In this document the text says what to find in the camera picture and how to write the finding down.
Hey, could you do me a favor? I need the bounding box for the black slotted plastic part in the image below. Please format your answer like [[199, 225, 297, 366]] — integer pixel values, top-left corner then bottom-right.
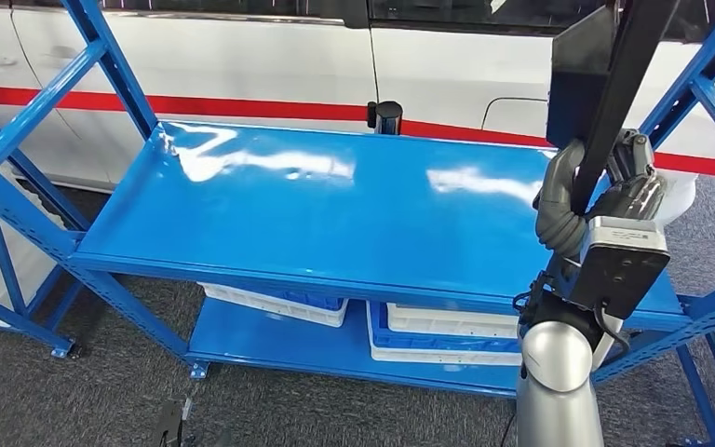
[[545, 0, 682, 216]]

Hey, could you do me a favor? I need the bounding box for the blue plastic bin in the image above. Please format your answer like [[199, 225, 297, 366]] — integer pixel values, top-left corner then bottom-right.
[[243, 286, 345, 313], [366, 300, 523, 355]]

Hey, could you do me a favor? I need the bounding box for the white car with red stripe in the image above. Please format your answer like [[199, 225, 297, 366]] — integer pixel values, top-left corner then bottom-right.
[[0, 0, 715, 231]]

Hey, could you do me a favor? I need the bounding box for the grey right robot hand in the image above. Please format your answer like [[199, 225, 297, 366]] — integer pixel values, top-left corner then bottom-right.
[[534, 128, 668, 231]]

